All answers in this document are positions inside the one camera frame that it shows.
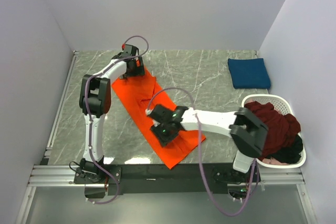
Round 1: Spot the dark maroon t shirt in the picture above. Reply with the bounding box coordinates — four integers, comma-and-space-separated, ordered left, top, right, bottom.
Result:
244, 101, 301, 161

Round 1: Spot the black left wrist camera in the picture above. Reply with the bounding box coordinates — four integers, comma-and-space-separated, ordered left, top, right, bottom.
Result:
122, 44, 139, 57

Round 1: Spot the folded blue t shirt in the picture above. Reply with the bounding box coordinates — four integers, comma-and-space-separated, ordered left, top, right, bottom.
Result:
227, 58, 271, 89

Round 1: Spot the black garment in basket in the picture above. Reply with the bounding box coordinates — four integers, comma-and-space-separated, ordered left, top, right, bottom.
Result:
272, 134, 303, 164

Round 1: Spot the aluminium frame rail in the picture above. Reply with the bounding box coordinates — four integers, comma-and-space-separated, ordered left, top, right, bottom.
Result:
27, 165, 305, 187

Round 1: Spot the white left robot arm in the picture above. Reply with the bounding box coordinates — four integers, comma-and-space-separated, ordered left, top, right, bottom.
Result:
79, 49, 144, 183

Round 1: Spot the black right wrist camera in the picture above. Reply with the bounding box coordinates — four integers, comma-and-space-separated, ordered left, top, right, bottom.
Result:
148, 104, 173, 124

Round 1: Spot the orange t shirt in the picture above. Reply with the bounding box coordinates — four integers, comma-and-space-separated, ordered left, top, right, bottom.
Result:
111, 66, 207, 170

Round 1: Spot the pink garment in basket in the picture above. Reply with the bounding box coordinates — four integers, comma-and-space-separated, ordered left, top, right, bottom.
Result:
262, 157, 288, 166

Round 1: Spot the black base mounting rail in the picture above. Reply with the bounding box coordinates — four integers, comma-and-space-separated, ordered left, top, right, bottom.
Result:
73, 162, 260, 199

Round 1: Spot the white laundry basket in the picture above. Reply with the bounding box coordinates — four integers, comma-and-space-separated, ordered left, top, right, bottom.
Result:
241, 94, 307, 169

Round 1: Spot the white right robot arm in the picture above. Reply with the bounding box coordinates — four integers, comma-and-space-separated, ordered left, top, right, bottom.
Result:
145, 104, 268, 182

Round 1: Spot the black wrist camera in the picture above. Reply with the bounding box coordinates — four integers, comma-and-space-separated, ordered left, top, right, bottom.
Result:
148, 104, 173, 124
122, 44, 139, 57

